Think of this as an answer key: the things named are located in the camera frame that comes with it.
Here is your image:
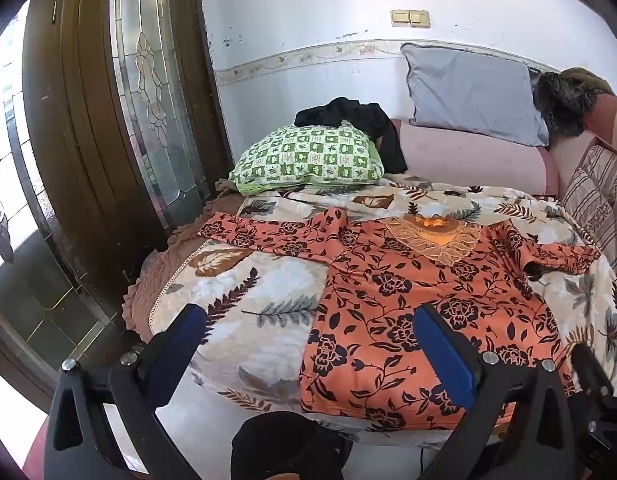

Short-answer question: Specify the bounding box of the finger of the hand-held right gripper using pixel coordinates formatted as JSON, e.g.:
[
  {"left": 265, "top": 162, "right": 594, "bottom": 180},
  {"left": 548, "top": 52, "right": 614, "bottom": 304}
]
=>
[{"left": 571, "top": 342, "right": 615, "bottom": 401}]

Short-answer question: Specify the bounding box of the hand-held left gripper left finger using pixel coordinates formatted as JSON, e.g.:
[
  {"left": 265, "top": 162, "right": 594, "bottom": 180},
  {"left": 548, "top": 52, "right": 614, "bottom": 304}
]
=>
[{"left": 43, "top": 302, "right": 209, "bottom": 480}]

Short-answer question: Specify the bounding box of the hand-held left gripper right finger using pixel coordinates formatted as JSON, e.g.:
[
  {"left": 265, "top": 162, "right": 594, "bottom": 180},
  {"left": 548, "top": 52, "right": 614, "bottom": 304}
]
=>
[{"left": 413, "top": 302, "right": 586, "bottom": 480}]

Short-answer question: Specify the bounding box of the orange floral blouse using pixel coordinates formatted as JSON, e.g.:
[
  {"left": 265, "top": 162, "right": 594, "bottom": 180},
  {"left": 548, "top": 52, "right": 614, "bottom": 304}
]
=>
[{"left": 198, "top": 207, "right": 601, "bottom": 433}]

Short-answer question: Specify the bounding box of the leaf print blanket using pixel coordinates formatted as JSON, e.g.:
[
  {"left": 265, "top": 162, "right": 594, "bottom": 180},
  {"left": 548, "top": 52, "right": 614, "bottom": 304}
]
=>
[{"left": 148, "top": 175, "right": 617, "bottom": 441}]

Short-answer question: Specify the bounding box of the brown ruffled bed cover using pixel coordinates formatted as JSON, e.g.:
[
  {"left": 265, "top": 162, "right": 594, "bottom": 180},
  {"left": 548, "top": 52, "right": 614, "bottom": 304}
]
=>
[{"left": 122, "top": 192, "right": 249, "bottom": 333}]

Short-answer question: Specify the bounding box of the striped sofa cushion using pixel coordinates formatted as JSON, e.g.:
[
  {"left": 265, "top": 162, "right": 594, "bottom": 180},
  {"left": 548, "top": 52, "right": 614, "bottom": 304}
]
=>
[{"left": 561, "top": 145, "right": 617, "bottom": 271}]

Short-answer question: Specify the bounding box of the green checked pillow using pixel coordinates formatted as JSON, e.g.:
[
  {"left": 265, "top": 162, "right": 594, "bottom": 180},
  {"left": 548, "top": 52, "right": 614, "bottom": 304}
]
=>
[{"left": 229, "top": 121, "right": 385, "bottom": 196}]

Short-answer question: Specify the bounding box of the wooden door with stained glass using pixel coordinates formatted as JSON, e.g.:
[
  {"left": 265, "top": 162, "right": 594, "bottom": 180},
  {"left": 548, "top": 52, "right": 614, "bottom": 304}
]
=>
[{"left": 21, "top": 0, "right": 234, "bottom": 281}]

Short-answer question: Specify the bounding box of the black garment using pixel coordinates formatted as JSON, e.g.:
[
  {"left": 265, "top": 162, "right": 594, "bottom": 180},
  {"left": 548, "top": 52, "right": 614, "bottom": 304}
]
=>
[{"left": 294, "top": 96, "right": 408, "bottom": 173}]

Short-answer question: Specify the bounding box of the grey pillow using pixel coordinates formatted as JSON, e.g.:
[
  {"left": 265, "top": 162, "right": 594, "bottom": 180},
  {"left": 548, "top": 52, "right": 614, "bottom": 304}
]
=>
[{"left": 401, "top": 42, "right": 550, "bottom": 147}]

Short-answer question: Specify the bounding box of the dark furry cloth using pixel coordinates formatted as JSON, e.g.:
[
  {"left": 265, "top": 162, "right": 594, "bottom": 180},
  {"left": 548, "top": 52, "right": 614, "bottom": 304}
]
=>
[{"left": 532, "top": 71, "right": 604, "bottom": 137}]

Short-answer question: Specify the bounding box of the brown cloth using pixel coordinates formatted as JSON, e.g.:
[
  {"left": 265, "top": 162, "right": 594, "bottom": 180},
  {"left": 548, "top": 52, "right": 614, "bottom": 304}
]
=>
[{"left": 561, "top": 66, "right": 614, "bottom": 96}]

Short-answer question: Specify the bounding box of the beige double light switch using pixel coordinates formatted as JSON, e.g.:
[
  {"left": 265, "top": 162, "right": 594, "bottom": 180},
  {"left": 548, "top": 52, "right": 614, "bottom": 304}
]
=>
[{"left": 391, "top": 9, "right": 432, "bottom": 27}]

